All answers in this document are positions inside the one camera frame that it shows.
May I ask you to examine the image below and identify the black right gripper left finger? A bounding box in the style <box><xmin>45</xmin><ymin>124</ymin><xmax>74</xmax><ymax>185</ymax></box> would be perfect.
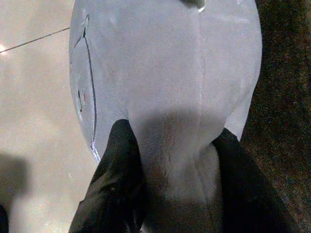
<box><xmin>68</xmin><ymin>118</ymin><xmax>145</xmax><ymax>233</ymax></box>

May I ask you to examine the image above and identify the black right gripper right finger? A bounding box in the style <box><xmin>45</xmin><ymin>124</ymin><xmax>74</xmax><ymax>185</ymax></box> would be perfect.
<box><xmin>211</xmin><ymin>128</ymin><xmax>301</xmax><ymax>233</ymax></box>

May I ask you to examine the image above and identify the grey plush pillow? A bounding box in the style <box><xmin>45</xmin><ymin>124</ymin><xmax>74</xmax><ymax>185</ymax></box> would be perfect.
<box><xmin>69</xmin><ymin>0</ymin><xmax>264</xmax><ymax>233</ymax></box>

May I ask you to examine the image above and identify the dark brown rug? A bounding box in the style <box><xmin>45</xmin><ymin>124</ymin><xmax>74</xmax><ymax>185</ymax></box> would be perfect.
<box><xmin>239</xmin><ymin>0</ymin><xmax>311</xmax><ymax>233</ymax></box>

